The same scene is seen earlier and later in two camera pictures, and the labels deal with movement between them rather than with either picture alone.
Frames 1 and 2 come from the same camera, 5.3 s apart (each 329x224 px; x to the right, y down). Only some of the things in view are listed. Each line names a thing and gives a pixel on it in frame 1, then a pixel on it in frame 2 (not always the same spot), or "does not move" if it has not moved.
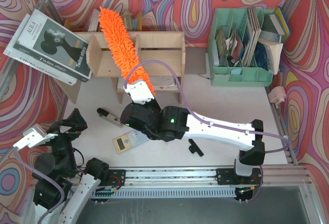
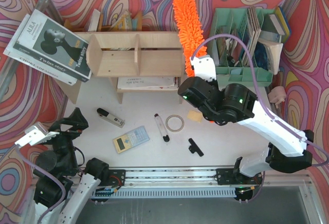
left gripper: [65, 130] does not move
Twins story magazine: [46, 40] does not move
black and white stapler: [110, 118] does not move
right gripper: [137, 112] to [188, 90]
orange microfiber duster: [123, 49] to [189, 25]
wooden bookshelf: [162, 54] does not move
